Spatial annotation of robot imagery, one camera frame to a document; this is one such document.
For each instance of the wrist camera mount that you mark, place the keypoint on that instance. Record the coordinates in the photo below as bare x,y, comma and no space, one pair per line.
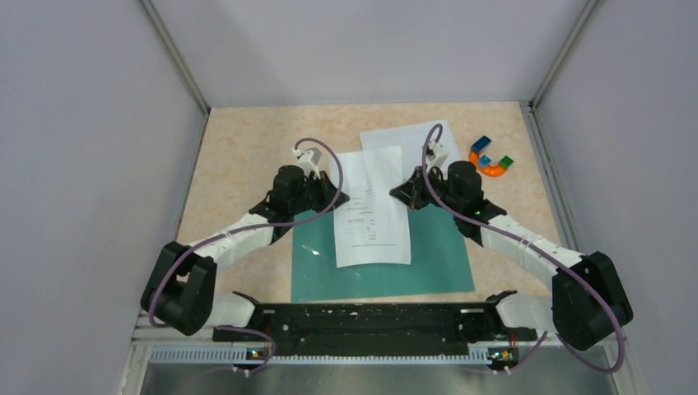
436,155
308,161

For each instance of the green toy brick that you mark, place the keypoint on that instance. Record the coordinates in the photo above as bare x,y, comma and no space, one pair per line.
505,162

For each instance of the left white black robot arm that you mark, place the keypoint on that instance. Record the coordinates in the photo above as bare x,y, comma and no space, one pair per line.
181,291

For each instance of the orange curved toy block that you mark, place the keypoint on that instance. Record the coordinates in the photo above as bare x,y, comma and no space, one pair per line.
492,170

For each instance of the dark blue toy brick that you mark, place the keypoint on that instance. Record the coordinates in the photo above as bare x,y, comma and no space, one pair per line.
481,144

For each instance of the blank white paper sheets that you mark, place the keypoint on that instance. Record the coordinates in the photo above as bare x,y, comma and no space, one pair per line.
411,138

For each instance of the light blue toy brick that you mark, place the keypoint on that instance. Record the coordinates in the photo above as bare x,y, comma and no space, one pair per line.
484,161

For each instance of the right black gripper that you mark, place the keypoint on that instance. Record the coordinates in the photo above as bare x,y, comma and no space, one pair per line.
411,192

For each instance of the aluminium frame rail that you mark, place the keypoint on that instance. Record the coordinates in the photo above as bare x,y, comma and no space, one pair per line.
145,333

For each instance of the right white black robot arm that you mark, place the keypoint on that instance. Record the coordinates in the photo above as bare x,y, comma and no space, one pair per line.
587,302

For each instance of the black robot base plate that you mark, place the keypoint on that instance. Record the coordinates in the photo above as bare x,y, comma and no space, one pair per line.
377,329

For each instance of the green plastic folder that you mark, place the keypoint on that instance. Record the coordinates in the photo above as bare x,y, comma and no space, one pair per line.
439,263

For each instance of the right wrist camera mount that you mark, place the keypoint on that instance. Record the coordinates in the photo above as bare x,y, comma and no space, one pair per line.
436,155

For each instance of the grey slotted cable duct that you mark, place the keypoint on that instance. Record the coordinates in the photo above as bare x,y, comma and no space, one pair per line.
241,355

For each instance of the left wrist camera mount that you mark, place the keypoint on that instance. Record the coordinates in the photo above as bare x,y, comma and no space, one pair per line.
308,161

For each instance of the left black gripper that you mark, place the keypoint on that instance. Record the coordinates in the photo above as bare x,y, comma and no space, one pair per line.
328,191

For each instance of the printed white paper sheet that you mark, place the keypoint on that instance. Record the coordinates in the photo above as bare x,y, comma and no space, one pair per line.
372,227

